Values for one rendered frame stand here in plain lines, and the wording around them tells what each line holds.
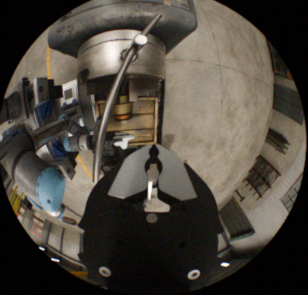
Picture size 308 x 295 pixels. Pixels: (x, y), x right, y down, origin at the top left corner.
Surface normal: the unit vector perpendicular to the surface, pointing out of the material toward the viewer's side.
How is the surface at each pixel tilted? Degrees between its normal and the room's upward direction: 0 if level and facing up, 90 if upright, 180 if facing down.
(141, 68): 24
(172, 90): 0
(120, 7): 19
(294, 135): 90
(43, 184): 72
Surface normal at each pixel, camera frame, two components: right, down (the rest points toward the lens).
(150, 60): 0.70, 0.36
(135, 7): 0.15, 0.74
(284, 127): -0.97, 0.22
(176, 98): 0.16, 0.48
